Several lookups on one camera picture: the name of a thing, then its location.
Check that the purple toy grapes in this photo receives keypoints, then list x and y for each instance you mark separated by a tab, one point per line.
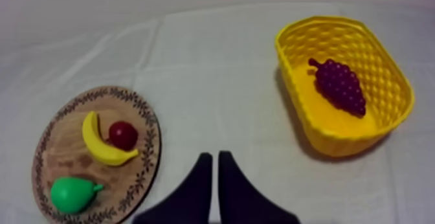
340	84

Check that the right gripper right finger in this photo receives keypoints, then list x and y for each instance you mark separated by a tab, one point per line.
241	198

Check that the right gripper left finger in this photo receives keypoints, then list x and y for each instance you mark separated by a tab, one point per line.
190	198

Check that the small red fruit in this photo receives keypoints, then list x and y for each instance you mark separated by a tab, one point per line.
123	135

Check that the round wooden board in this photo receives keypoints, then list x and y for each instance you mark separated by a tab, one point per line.
68	157

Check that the yellow plastic basket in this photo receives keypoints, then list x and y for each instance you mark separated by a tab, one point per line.
384	82

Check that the green toy pear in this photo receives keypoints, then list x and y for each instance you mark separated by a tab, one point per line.
71	194

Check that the yellow toy banana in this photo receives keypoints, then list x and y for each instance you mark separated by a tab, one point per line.
98	147

